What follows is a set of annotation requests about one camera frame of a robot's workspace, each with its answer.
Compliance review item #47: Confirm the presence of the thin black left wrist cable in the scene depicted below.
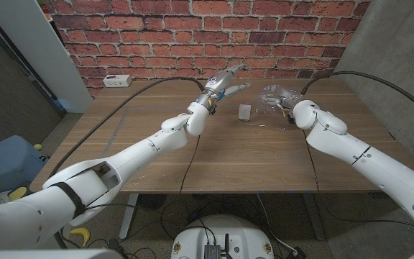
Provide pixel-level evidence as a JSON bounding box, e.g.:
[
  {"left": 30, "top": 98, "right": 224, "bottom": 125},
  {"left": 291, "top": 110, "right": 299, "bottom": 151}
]
[{"left": 84, "top": 135, "right": 201, "bottom": 212}]

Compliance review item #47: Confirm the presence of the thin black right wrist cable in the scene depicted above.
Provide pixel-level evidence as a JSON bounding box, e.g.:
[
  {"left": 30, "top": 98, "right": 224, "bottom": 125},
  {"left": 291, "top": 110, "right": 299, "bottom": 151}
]
[{"left": 302, "top": 129, "right": 414, "bottom": 235}]

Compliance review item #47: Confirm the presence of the white robot torso base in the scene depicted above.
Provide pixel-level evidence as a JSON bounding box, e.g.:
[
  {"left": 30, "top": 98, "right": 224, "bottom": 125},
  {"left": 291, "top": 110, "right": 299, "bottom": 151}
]
[{"left": 170, "top": 214, "right": 275, "bottom": 259}]

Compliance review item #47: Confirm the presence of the grey table leg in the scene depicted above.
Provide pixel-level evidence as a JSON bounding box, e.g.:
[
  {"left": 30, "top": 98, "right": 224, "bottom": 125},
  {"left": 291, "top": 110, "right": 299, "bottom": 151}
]
[{"left": 302, "top": 194, "right": 326, "bottom": 241}]

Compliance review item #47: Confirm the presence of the black round grille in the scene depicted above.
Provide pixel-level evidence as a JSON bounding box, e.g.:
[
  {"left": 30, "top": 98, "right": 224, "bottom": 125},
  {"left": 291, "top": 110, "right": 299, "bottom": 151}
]
[{"left": 137, "top": 194, "right": 167, "bottom": 212}]

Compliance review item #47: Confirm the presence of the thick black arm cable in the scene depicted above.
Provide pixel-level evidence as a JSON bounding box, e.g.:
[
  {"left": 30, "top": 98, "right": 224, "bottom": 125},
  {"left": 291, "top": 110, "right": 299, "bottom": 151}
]
[
  {"left": 300, "top": 71, "right": 414, "bottom": 122},
  {"left": 48, "top": 76, "right": 206, "bottom": 179}
]

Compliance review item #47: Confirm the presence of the yellow banana toy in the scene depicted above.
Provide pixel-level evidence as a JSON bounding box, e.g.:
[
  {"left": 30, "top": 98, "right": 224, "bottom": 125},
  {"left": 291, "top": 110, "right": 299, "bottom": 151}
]
[{"left": 69, "top": 227, "right": 91, "bottom": 247}]

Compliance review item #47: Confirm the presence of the black item with yellow pads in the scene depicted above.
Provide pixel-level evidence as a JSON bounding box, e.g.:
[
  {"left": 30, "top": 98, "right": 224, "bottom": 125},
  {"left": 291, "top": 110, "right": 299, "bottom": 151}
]
[{"left": 7, "top": 186, "right": 32, "bottom": 202}]

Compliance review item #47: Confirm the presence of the white floor cable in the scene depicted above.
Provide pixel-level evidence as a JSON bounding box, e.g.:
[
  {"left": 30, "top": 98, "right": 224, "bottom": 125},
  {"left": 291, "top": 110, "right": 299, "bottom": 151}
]
[{"left": 256, "top": 194, "right": 298, "bottom": 253}]

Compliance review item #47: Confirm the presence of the blue grey container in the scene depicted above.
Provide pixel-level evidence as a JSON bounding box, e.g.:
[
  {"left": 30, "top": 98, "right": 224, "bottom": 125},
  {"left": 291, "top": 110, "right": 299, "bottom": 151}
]
[{"left": 0, "top": 135, "right": 50, "bottom": 197}]

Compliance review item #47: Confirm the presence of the small white box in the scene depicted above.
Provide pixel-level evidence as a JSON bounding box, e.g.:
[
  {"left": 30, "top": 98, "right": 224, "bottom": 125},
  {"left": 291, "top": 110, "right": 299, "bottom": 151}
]
[{"left": 238, "top": 104, "right": 252, "bottom": 122}]

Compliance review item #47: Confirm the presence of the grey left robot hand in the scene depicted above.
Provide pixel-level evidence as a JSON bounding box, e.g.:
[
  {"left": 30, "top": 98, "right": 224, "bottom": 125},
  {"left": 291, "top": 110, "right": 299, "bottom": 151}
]
[{"left": 195, "top": 63, "right": 252, "bottom": 109}]

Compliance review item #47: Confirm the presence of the white table leg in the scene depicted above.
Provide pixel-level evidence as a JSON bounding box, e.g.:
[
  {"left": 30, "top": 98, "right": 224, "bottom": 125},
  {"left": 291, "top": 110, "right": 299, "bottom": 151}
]
[{"left": 119, "top": 194, "right": 139, "bottom": 239}]

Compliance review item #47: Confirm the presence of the red brick printed backdrop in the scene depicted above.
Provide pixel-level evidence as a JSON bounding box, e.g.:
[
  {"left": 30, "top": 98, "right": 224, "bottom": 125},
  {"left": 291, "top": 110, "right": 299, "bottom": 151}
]
[{"left": 43, "top": 0, "right": 372, "bottom": 98}]

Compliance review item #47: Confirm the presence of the white power strip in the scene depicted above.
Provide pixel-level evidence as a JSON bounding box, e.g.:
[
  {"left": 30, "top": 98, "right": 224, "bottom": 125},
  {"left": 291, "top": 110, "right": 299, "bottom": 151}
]
[{"left": 102, "top": 74, "right": 133, "bottom": 88}]

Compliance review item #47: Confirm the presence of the clear cellophane sheet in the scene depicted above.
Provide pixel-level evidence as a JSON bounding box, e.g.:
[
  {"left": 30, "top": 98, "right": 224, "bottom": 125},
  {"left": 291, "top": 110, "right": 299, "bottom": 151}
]
[{"left": 244, "top": 84, "right": 303, "bottom": 131}]

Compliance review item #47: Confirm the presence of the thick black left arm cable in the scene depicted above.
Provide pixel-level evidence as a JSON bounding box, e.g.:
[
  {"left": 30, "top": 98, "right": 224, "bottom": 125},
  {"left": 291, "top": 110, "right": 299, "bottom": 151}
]
[{"left": 48, "top": 76, "right": 206, "bottom": 179}]

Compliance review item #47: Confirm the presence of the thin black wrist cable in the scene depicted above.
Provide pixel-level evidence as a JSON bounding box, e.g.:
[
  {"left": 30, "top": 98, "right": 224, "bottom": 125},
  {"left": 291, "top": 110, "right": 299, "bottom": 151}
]
[
  {"left": 302, "top": 129, "right": 414, "bottom": 235},
  {"left": 84, "top": 135, "right": 201, "bottom": 212}
]

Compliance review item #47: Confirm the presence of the white partition panel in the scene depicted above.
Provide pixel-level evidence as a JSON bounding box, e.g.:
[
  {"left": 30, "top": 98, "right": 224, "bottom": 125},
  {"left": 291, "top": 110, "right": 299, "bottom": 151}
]
[{"left": 0, "top": 0, "right": 93, "bottom": 114}]

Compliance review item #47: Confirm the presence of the small silver electronics box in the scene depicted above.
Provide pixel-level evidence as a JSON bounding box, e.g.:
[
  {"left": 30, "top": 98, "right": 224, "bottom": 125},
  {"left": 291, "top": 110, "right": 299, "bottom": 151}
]
[{"left": 203, "top": 244, "right": 222, "bottom": 259}]

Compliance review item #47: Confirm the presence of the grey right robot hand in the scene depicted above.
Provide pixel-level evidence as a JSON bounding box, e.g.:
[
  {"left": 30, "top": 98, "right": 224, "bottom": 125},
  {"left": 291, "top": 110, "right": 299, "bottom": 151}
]
[{"left": 259, "top": 84, "right": 303, "bottom": 111}]

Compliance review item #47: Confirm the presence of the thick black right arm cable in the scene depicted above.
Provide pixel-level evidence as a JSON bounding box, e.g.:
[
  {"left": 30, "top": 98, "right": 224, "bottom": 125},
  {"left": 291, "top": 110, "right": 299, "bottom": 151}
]
[{"left": 300, "top": 71, "right": 414, "bottom": 122}]

